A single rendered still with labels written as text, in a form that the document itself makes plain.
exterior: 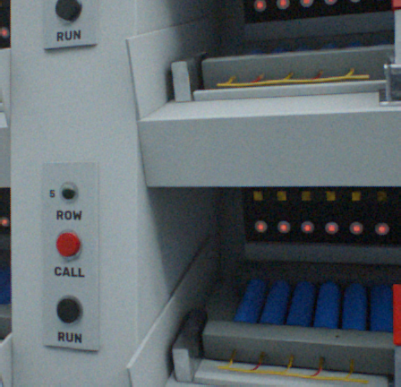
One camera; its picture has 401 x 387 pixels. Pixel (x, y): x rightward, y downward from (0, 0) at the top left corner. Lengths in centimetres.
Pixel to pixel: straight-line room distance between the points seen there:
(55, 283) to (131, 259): 6
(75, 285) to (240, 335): 12
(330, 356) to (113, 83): 23
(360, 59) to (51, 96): 21
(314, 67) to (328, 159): 9
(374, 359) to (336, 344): 3
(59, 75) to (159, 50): 7
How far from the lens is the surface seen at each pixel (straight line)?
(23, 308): 40
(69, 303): 37
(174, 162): 35
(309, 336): 40
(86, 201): 36
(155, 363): 38
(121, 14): 37
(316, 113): 32
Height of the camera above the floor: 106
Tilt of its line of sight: level
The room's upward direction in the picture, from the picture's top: straight up
